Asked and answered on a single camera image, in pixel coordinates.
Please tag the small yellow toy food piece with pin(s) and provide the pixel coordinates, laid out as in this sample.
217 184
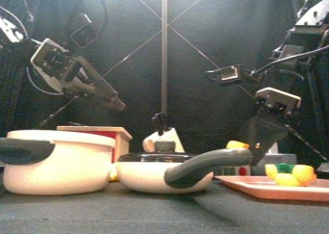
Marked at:
236 144

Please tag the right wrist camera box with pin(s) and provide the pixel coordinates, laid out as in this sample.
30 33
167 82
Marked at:
228 74

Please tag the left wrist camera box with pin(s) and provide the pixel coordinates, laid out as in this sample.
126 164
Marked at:
84 34

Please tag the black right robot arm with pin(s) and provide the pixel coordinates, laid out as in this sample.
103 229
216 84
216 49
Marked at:
307 32

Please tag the wooden box red panel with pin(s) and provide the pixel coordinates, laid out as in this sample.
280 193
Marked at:
116 138

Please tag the grey box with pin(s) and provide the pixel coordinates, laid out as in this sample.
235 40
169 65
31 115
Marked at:
279 162

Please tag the vertical metal frame pole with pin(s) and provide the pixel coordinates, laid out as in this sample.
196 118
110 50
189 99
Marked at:
164 51

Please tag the yellow squash half green stem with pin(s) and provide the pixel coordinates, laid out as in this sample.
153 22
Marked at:
296 176

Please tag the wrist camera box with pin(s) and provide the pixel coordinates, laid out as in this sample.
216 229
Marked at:
228 74
84 34

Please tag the black rimmed lid grey knob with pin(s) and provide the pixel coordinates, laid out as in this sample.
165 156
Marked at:
159 155

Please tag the pink plastic tray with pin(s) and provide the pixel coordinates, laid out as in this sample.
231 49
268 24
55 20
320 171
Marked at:
273 189

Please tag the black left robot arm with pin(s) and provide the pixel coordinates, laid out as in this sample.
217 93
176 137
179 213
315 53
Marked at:
11 32

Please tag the white box red dot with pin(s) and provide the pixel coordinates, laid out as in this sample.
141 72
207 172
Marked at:
233 171

